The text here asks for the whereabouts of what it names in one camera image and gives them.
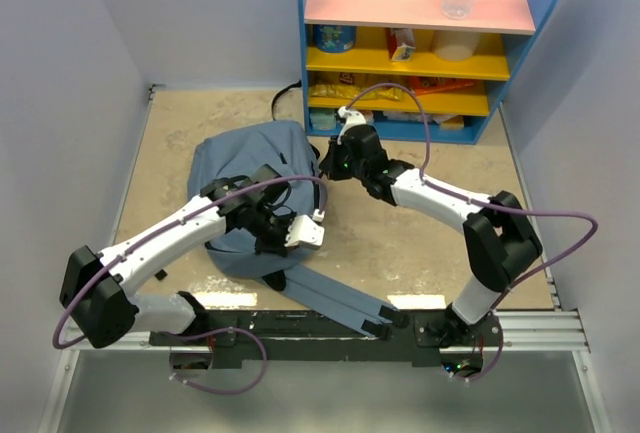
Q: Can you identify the white round container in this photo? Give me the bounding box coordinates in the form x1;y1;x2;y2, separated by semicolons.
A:
432;30;482;62

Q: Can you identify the blue student backpack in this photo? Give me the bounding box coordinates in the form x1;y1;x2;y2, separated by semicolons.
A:
187;120;405;337

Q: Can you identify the blue round tin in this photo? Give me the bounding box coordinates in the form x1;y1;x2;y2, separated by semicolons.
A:
312;24;357;54

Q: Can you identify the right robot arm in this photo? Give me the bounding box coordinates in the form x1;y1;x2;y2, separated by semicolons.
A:
320;124;543;347

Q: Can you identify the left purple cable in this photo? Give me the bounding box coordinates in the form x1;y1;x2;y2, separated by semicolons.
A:
52;174;329;395

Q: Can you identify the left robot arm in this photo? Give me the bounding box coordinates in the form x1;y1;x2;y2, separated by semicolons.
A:
60;165;323;349

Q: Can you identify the aluminium rail frame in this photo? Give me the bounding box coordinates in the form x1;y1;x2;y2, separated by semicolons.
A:
37;83;613;433

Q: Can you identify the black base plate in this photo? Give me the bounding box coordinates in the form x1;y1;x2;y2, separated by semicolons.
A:
149;310;503;377

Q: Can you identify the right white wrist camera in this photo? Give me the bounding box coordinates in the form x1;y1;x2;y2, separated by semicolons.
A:
336;106;367;144

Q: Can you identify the yellow sponge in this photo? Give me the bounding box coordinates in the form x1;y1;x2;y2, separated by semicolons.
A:
438;116;465;131

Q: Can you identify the yellow snack bag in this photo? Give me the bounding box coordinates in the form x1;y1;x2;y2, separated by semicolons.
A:
309;71;403;101

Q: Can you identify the teal tissue pack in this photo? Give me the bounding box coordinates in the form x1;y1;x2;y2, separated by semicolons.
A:
309;107;336;131

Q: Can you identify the red white carton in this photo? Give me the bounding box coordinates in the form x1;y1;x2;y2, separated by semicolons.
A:
385;28;416;62

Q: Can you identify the red snack packet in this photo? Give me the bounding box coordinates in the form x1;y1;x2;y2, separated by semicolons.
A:
407;76;476;96

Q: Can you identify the white tissue pack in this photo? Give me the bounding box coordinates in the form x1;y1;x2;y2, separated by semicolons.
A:
369;110;423;123

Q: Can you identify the blue shelf unit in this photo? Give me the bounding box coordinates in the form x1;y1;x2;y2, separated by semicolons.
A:
298;0;558;144

